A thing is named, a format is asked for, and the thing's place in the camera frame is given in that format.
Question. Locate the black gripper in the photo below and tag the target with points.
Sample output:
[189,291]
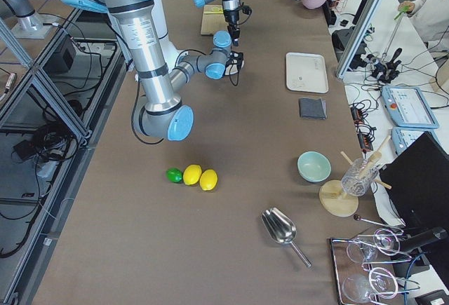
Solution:
[231,17]
[234,61]

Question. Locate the cream rabbit tray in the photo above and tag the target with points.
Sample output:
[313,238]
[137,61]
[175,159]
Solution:
[306,72]

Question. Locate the cream round plate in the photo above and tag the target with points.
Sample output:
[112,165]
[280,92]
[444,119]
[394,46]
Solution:
[231,69]

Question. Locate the wooden cutting board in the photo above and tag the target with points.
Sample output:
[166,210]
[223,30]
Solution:
[210,24]

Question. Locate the yellow plastic knife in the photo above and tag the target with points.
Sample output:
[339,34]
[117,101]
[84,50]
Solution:
[214,11]

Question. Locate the grey folded cloth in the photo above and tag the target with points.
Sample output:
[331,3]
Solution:
[313,108]

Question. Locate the yellow lemon upper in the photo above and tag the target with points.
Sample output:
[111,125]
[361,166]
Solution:
[192,174]

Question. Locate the yellow lemon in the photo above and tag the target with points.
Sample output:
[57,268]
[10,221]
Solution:
[192,174]
[208,180]

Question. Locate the yellow lemon lower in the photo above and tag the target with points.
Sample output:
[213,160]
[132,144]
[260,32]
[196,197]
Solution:
[208,180]

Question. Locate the green lime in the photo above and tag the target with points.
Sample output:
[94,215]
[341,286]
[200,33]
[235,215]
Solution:
[174,175]

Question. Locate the light green bowl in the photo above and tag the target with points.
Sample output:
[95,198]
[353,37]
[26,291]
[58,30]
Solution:
[313,166]

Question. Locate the wooden cup stand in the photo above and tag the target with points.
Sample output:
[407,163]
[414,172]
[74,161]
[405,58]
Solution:
[337,202]

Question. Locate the clear glass cup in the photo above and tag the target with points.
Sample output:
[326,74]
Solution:
[359,177]

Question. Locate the metal scoop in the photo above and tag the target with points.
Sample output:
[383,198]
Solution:
[283,231]

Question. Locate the blue teach pendant upper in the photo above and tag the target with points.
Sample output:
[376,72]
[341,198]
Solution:
[408,108]

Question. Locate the blue teach pendant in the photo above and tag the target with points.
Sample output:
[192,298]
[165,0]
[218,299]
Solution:
[403,137]
[408,108]

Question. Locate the blue teach pendant lower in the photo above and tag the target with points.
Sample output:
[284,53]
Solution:
[403,137]

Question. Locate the person in white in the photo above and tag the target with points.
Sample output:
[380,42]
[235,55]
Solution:
[430,20]

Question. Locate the black monitor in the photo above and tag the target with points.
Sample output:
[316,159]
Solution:
[419,184]

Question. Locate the wine glass upper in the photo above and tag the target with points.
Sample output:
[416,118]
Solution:
[365,248]

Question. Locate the wine glass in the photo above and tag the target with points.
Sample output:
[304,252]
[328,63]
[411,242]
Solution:
[375,287]
[365,248]

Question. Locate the wine glass lower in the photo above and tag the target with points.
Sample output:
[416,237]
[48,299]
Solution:
[375,287]

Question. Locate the aluminium frame post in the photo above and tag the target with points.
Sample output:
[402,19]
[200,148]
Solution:
[356,37]

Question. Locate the wire glass rack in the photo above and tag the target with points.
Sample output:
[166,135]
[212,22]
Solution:
[343,267]

